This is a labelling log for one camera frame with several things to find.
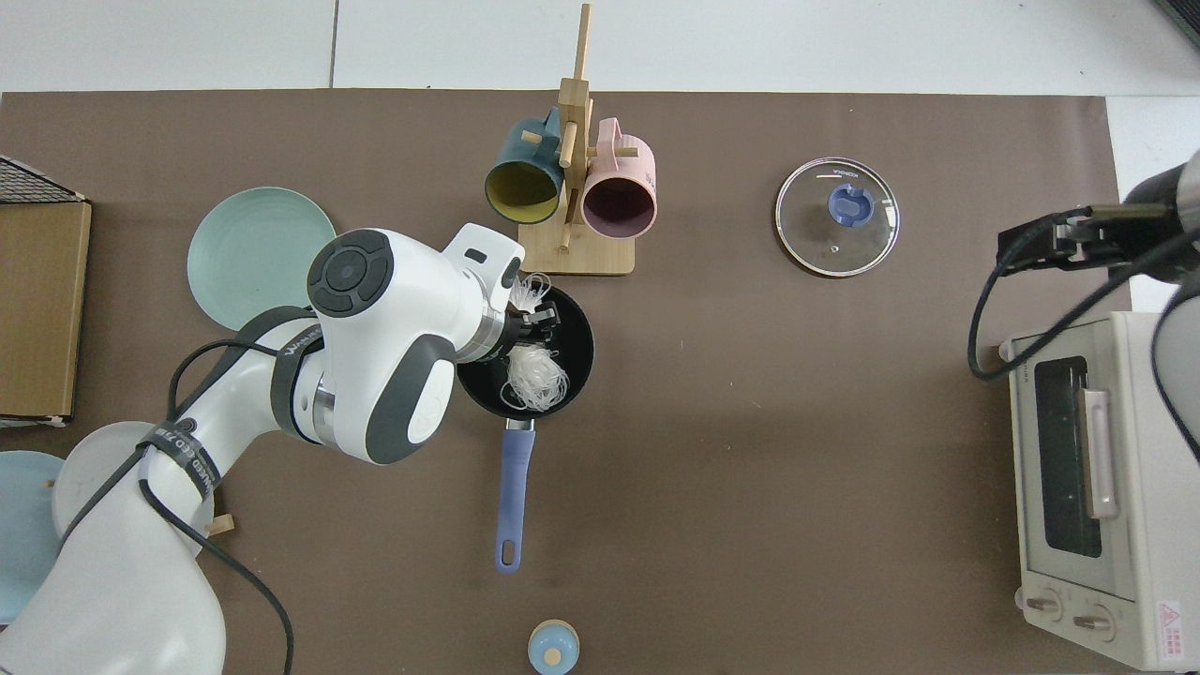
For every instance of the teal cup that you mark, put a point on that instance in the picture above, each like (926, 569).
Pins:
(520, 192)

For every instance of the white vermicelli bundle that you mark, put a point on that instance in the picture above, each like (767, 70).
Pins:
(536, 380)

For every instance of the pink ribbed cup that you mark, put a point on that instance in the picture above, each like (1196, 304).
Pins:
(619, 202)

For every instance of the dark equipment corner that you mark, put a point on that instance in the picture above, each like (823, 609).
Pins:
(1186, 17)

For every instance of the light blue plate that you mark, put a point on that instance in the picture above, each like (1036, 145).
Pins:
(23, 534)

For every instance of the pale toaster oven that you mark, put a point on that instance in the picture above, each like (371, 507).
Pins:
(1134, 469)

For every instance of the wooden plate rack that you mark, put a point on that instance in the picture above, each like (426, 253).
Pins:
(220, 525)

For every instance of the glass lid with blue knob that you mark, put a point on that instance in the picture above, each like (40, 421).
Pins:
(839, 220)

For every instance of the wooden cup stand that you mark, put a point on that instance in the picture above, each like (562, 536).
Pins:
(591, 253)

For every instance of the pale grey plate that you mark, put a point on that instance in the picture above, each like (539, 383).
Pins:
(94, 469)

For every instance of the brown table cloth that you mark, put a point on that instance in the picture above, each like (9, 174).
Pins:
(750, 422)

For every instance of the pale green plate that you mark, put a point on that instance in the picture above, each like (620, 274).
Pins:
(253, 253)

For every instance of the small blue round thing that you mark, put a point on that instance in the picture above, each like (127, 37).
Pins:
(553, 649)

